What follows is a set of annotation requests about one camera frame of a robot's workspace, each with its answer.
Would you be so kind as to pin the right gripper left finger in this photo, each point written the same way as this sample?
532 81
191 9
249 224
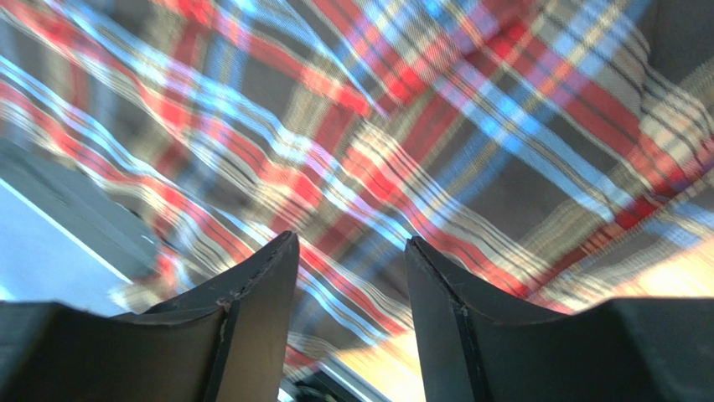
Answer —
224 340

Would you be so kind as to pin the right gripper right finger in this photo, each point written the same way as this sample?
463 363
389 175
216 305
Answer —
479 343

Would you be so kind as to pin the plaid long sleeve shirt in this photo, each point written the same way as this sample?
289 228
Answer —
560 150

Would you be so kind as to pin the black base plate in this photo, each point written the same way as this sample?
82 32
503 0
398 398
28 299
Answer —
72 200

